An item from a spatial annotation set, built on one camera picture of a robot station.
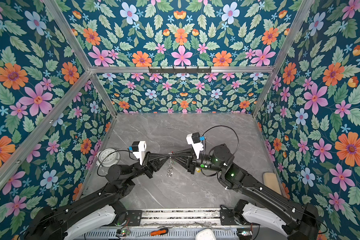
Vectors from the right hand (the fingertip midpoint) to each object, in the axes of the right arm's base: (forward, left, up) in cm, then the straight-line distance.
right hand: (173, 156), depth 57 cm
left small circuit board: (-21, +28, -36) cm, 50 cm away
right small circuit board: (-21, -32, -37) cm, 53 cm away
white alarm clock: (+16, +45, -30) cm, 56 cm away
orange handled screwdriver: (-21, +8, -34) cm, 41 cm away
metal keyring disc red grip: (-3, +2, -5) cm, 6 cm away
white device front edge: (-22, -13, -33) cm, 42 cm away
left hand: (-2, +2, +1) cm, 3 cm away
